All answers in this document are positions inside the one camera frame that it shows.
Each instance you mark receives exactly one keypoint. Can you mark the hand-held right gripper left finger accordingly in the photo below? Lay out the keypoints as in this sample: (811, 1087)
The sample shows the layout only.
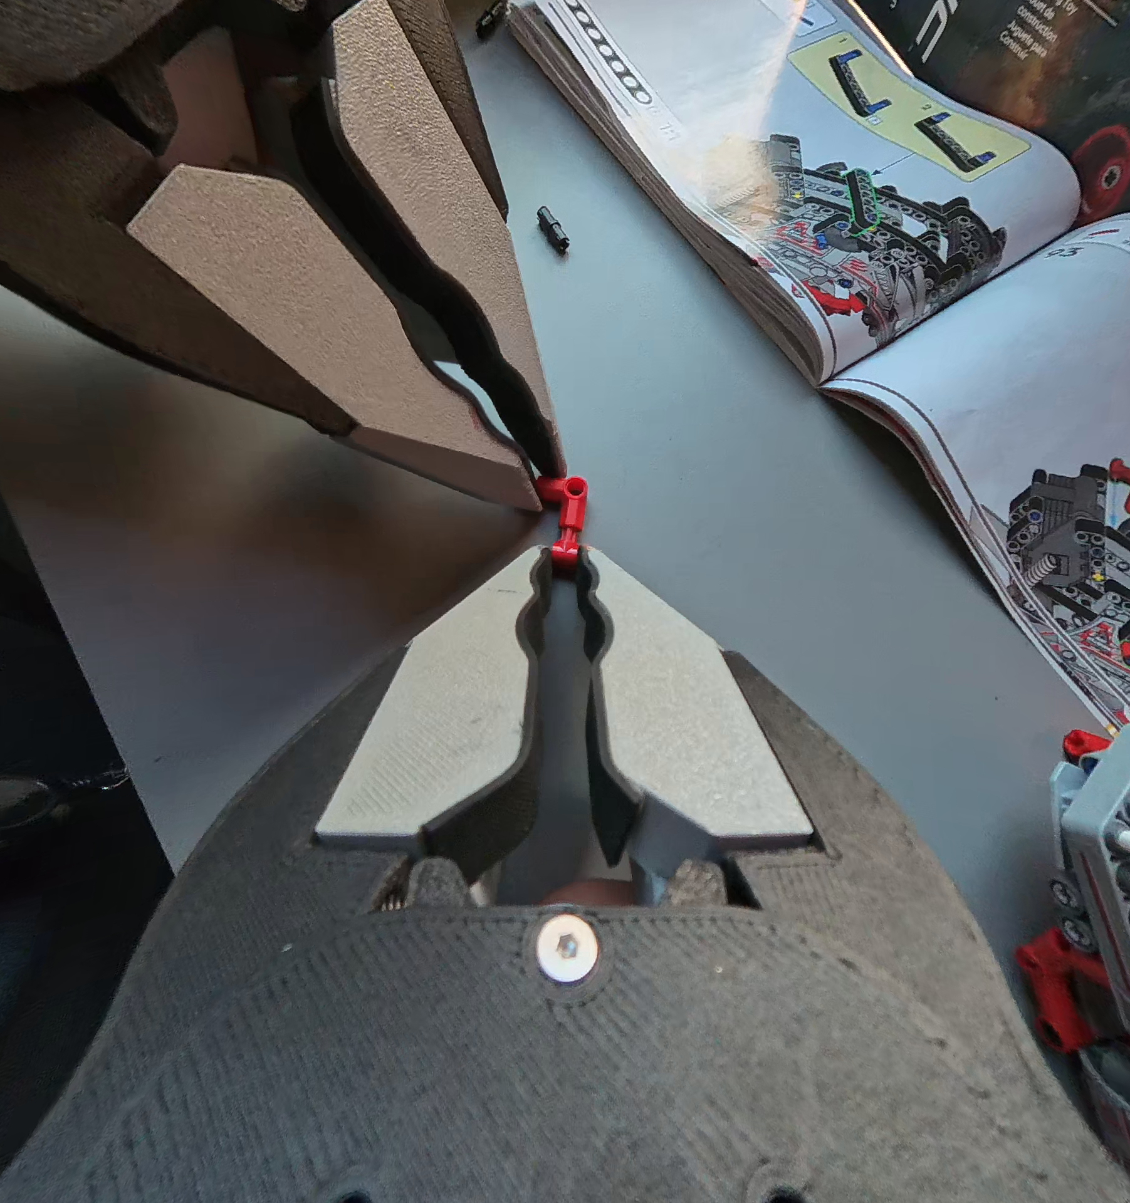
(453, 733)

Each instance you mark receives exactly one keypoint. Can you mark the person's navy clothing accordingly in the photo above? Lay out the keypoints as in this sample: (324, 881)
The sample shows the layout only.
(19, 940)

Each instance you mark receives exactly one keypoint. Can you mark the grey toy truck model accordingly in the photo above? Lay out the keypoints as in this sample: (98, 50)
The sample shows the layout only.
(1111, 827)

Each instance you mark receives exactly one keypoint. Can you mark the red angled connector piece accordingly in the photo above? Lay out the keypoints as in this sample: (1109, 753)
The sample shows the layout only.
(554, 490)
(566, 557)

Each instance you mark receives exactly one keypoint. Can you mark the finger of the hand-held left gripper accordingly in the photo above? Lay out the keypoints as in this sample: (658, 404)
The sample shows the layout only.
(434, 188)
(340, 329)

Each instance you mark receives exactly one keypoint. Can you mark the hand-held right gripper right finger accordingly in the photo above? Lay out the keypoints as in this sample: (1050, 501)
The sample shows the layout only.
(697, 742)

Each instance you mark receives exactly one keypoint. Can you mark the black connector pin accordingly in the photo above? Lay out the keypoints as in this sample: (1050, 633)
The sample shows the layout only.
(493, 19)
(554, 228)

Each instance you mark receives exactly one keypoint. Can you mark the open instruction booklet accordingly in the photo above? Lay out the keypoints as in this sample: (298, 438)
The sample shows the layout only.
(716, 84)

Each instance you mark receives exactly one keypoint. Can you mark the black toy set box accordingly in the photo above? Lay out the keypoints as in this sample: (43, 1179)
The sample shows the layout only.
(1073, 75)

